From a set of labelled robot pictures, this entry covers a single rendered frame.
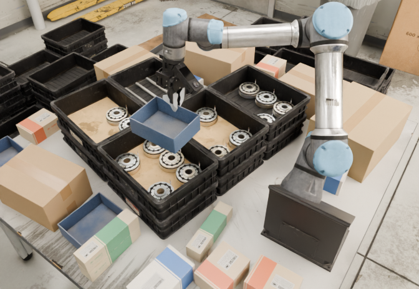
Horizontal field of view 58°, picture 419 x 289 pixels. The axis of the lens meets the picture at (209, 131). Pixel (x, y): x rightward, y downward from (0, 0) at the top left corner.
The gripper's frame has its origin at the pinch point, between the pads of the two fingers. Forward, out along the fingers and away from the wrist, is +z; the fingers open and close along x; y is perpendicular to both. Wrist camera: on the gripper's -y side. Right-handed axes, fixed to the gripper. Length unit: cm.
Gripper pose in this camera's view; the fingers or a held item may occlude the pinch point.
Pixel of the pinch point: (177, 108)
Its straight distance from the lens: 139.6
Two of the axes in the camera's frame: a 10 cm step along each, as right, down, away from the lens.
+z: -0.7, 8.1, 5.9
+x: -6.0, 4.4, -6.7
